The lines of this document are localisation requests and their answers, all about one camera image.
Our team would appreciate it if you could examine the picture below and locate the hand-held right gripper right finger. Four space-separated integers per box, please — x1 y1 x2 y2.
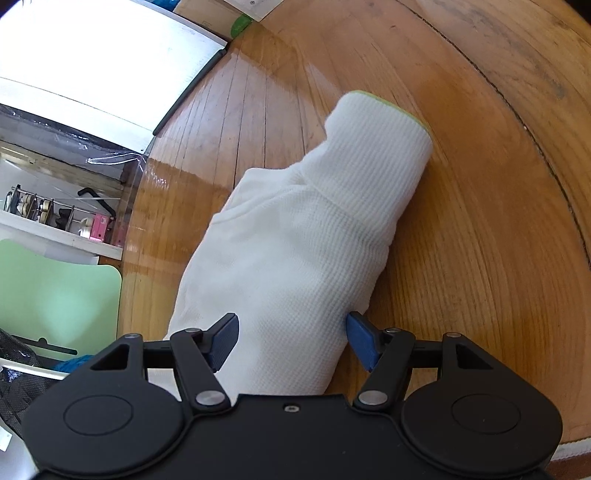
345 311 496 411

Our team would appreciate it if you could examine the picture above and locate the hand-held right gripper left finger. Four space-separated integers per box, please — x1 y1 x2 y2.
90 312 241 414

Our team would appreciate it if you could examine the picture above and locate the white knit zip jacket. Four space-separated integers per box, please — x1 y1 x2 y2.
168 90 435 398

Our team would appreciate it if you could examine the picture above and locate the blue cloth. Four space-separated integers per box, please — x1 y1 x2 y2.
53 353 95 374

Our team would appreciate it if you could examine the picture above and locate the shoe rack with shoes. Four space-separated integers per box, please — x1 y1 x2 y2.
0 185 125 261

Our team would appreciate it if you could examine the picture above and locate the black mesh bag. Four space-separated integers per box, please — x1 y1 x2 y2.
0 328 68 435

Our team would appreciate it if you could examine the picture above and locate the white sliding door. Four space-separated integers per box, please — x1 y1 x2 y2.
0 0 229 155

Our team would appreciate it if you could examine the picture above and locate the cardboard box green label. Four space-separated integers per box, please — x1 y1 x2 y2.
173 0 287 40

